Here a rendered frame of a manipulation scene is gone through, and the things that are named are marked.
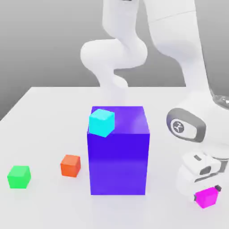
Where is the small orange cube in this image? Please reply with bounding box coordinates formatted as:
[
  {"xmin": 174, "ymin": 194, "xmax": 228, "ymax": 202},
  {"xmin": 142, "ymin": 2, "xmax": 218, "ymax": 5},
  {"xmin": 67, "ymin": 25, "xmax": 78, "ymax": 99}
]
[{"xmin": 60, "ymin": 154, "xmax": 81, "ymax": 178}]

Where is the large blue box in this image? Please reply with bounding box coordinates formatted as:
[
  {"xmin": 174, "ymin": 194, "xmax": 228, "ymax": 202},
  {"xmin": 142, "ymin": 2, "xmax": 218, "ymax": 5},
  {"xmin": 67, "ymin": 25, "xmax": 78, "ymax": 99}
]
[{"xmin": 87, "ymin": 106, "xmax": 150, "ymax": 196}]

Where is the small cyan cube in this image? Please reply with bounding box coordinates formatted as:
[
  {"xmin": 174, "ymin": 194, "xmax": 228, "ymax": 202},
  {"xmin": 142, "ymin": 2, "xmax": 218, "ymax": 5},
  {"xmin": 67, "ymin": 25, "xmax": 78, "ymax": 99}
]
[{"xmin": 88, "ymin": 108, "xmax": 115, "ymax": 138}]

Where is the small green cube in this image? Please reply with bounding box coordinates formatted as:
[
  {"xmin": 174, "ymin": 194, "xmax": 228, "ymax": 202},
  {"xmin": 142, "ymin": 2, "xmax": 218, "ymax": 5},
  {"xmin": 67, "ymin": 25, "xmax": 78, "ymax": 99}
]
[{"xmin": 7, "ymin": 165, "xmax": 32, "ymax": 189}]

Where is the small magenta cube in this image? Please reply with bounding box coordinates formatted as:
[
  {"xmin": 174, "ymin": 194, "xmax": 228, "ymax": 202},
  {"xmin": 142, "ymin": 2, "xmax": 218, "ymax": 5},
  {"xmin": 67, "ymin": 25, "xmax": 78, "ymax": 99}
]
[{"xmin": 194, "ymin": 186, "xmax": 219, "ymax": 209}]

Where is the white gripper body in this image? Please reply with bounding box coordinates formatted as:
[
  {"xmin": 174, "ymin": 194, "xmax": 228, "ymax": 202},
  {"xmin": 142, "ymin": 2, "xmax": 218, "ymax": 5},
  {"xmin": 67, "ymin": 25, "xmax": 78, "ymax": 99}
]
[{"xmin": 176, "ymin": 165, "xmax": 221, "ymax": 199}]

